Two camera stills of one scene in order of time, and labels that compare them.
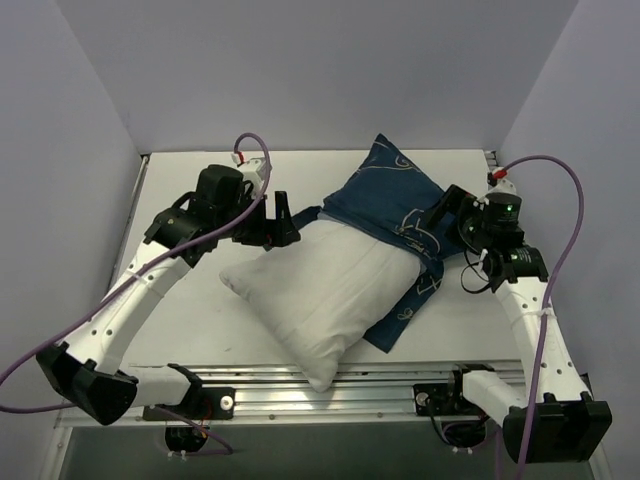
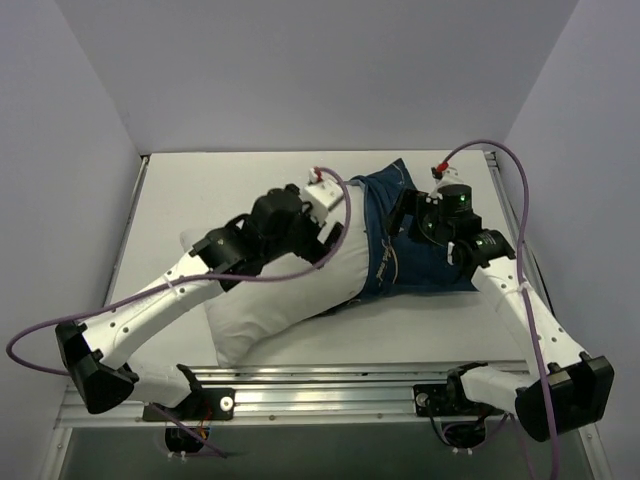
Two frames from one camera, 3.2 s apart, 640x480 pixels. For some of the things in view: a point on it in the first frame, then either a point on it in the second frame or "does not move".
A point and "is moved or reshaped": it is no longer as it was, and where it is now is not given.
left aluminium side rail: [128, 219] does not move
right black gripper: [451, 208] -> [406, 212]
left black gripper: [267, 230] -> [316, 236]
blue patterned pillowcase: [388, 192] is moved or reshaped
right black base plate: [439, 399] does not move
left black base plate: [202, 404] does not move
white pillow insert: [322, 291] -> [293, 289]
